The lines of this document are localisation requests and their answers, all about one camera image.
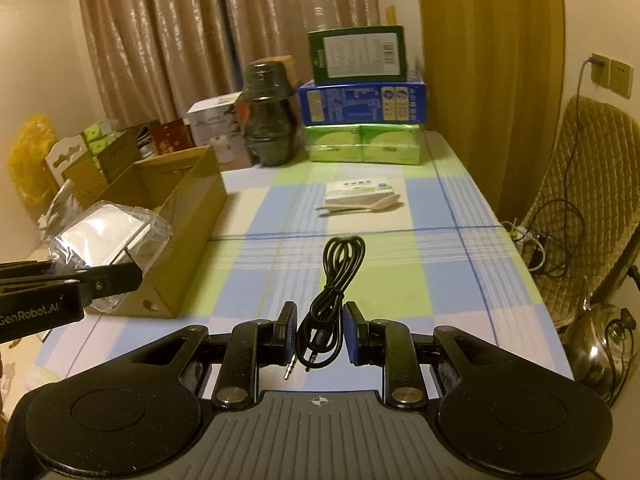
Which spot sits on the small green box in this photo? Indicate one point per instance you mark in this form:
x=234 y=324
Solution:
x=100 y=132

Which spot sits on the wall socket plate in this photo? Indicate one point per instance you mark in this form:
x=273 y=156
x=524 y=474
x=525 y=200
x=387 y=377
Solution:
x=617 y=77

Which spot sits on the yellow curtain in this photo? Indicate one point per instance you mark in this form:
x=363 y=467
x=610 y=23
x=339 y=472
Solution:
x=490 y=85

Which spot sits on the dark green carton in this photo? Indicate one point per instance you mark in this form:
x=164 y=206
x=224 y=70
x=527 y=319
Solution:
x=357 y=55

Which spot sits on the dark wrapped jar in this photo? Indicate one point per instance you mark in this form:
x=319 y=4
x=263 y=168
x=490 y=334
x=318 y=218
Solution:
x=270 y=120

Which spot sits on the brown cardboard carton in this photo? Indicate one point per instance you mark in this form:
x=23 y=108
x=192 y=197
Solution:
x=120 y=152

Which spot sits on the clear plastic bag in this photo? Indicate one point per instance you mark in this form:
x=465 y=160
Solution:
x=57 y=210

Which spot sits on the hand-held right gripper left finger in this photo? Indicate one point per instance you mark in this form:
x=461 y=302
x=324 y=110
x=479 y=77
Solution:
x=287 y=330

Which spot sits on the desktop with checked tablecloth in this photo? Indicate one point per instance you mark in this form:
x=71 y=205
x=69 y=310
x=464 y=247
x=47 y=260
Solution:
x=440 y=270

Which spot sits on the beige curtain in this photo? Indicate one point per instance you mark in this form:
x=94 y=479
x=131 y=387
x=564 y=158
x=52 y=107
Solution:
x=150 y=35
x=300 y=5

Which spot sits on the red brown box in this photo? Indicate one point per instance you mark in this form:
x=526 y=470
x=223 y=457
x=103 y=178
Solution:
x=170 y=140

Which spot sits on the green tissue pack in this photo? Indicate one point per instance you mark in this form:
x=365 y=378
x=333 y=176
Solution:
x=392 y=146
x=332 y=145

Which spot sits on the cardboard box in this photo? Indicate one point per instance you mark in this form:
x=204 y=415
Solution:
x=190 y=220

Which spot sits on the quilted chair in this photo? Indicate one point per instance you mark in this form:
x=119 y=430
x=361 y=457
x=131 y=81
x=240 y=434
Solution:
x=600 y=160

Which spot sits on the white printed box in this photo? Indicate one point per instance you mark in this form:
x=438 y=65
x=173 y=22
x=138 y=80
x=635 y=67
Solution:
x=215 y=120

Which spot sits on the long white medicine box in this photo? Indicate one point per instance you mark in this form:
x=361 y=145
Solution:
x=357 y=187

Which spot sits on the steel kettle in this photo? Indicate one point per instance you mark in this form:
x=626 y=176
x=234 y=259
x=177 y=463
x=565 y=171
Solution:
x=595 y=350

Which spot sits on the blue carton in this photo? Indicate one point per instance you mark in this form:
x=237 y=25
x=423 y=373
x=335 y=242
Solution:
x=350 y=105

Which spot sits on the yellow plastic bag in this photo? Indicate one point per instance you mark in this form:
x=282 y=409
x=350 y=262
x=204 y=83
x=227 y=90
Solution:
x=30 y=160

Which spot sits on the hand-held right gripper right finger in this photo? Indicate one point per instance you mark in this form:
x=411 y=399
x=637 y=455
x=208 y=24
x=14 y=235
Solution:
x=352 y=331

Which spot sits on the small brown box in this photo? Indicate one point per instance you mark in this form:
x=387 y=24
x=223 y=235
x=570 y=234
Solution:
x=284 y=66

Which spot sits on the clear plastic tissue pack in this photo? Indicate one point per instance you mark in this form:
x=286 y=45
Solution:
x=110 y=230

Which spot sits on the white scalloped carton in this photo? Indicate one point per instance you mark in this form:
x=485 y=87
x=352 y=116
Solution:
x=65 y=160

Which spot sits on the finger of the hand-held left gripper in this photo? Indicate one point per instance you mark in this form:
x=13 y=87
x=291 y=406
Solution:
x=110 y=280

